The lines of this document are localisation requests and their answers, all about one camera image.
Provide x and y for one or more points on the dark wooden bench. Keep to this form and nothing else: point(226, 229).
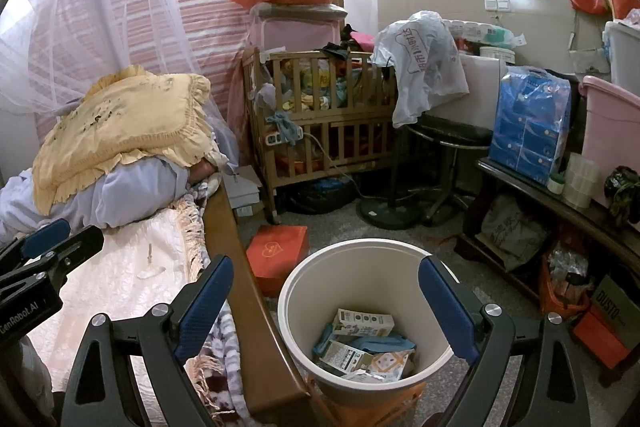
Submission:
point(590, 219)

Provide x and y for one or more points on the light blue quilt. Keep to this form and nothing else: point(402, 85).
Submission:
point(135, 197)

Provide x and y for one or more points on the white green carton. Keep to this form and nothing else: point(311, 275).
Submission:
point(362, 322)

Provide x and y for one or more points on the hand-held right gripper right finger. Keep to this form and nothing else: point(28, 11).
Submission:
point(445, 307)

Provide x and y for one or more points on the white wall switches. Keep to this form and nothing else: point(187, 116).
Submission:
point(497, 3)

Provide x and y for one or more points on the stack of clear containers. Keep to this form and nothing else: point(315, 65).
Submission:
point(580, 179)

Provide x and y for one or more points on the pink striped mattress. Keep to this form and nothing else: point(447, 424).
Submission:
point(215, 7)

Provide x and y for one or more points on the orange patterned white packet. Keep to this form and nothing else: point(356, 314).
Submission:
point(392, 364)

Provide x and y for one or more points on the wooden bed frame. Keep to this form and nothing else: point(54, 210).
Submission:
point(250, 287)

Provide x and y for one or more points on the camouflage cloth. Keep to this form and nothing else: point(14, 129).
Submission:
point(622, 194)

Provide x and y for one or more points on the grey flat boxes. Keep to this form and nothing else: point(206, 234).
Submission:
point(242, 187)

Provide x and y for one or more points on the white plastic bag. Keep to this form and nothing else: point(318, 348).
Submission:
point(425, 67)

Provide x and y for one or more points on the grey printed bag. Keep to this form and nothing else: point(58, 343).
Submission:
point(510, 232)

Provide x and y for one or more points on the flat orange box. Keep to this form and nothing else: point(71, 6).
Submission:
point(595, 337)

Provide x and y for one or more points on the wooden baby crib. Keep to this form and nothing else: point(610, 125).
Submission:
point(350, 139)

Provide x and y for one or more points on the pink plastic tub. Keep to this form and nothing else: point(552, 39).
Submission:
point(610, 122)

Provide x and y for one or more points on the toilet roll pack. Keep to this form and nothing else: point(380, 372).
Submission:
point(480, 32)

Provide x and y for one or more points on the blue packet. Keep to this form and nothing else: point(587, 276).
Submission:
point(385, 343)

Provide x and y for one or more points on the dark bag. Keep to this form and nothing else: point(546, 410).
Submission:
point(320, 197)

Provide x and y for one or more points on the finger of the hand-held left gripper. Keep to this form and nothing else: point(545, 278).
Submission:
point(45, 237)
point(80, 247)

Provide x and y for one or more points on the red gift box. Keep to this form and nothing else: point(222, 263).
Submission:
point(275, 252)

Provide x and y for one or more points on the blue cloth strip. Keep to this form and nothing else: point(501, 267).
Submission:
point(282, 124)

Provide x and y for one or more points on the small green lid jar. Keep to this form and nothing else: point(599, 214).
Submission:
point(555, 184)

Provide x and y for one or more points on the orange plastic bag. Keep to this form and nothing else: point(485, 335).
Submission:
point(565, 302)

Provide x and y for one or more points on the black floor fan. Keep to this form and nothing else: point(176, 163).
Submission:
point(390, 214)

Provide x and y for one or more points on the black stool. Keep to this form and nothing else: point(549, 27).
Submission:
point(450, 134)

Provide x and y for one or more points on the printed cardboard box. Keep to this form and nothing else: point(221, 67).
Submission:
point(617, 312)

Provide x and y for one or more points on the white bucket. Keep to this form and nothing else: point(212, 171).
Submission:
point(497, 56)

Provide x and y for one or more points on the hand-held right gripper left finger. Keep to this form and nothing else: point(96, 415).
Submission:
point(205, 307)

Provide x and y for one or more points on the blue tissue pack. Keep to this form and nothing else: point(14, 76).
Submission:
point(530, 122)

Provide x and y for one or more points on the purple plaid blanket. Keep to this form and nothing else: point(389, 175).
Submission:
point(227, 337)

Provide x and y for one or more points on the white board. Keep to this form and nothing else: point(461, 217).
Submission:
point(482, 92)

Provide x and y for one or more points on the white trash bin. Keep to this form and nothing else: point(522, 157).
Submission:
point(350, 272)

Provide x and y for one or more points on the white power strip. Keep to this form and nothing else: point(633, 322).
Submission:
point(295, 135)

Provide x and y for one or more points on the white storage box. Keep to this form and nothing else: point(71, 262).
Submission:
point(622, 57)

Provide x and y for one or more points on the yellow ruffled pillow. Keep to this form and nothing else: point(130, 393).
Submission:
point(125, 132)

